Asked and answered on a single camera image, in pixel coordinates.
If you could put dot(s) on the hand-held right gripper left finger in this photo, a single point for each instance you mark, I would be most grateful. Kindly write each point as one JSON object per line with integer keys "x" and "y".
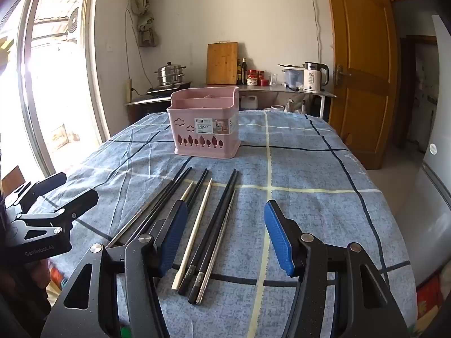
{"x": 174, "y": 239}

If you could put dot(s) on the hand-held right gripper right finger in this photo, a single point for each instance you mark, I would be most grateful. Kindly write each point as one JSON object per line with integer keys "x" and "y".
{"x": 278, "y": 239}

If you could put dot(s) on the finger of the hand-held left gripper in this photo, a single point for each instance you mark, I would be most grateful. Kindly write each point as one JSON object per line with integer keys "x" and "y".
{"x": 38, "y": 188}
{"x": 82, "y": 200}

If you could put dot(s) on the wooden chopstick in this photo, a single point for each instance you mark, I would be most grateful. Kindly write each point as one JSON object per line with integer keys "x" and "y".
{"x": 188, "y": 190}
{"x": 195, "y": 225}

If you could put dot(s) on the metal chopstick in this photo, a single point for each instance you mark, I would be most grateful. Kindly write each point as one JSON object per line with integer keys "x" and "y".
{"x": 220, "y": 234}
{"x": 135, "y": 217}

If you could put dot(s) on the pink plastic chopstick basket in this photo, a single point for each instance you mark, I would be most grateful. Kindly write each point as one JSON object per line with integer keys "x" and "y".
{"x": 204, "y": 141}

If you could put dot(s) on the blue checkered cloth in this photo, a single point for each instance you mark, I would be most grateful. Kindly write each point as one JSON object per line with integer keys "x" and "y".
{"x": 299, "y": 155}

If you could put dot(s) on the glass sliding door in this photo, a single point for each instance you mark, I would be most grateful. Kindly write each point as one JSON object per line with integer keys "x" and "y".
{"x": 60, "y": 77}

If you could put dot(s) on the beige power strip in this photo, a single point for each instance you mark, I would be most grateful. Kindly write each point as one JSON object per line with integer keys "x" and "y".
{"x": 129, "y": 91}

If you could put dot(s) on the white plastic jug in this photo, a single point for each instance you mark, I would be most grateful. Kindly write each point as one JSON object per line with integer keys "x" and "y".
{"x": 249, "y": 103}

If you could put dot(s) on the black induction cooker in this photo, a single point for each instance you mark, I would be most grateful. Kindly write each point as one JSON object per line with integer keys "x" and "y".
{"x": 169, "y": 89}

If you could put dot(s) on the steel kitchen table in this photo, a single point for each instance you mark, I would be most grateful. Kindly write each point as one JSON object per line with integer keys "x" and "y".
{"x": 274, "y": 91}

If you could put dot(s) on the steel steamer pot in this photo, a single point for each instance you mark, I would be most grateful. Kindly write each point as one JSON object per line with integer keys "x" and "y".
{"x": 170, "y": 74}

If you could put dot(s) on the clear glass cup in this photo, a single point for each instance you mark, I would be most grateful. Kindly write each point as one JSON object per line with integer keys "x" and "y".
{"x": 273, "y": 80}

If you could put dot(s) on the red-lid jar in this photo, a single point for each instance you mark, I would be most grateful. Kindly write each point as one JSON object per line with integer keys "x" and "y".
{"x": 251, "y": 79}

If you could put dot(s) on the grey refrigerator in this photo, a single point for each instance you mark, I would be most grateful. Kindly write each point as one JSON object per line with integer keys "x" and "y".
{"x": 433, "y": 190}

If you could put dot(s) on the clear plastic container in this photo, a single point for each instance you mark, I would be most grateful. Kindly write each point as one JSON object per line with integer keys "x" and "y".
{"x": 294, "y": 77}

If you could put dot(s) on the white electric kettle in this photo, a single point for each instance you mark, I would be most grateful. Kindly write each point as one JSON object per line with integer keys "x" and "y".
{"x": 313, "y": 77}

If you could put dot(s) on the outdoor fan unit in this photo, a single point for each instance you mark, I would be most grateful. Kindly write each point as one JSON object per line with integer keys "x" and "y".
{"x": 73, "y": 23}

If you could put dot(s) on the green oil bottle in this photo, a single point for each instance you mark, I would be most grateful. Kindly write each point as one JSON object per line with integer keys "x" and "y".
{"x": 239, "y": 74}

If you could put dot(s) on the dark sauce bottle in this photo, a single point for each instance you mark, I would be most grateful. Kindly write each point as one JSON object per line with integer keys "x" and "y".
{"x": 243, "y": 72}

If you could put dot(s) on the bamboo cutting board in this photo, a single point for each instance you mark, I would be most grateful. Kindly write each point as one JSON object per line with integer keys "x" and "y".
{"x": 222, "y": 63}

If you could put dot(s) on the tied beige curtain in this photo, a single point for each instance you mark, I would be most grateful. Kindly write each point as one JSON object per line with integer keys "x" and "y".
{"x": 142, "y": 14}

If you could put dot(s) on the wooden door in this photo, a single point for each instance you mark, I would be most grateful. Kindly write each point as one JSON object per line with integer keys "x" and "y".
{"x": 363, "y": 60}

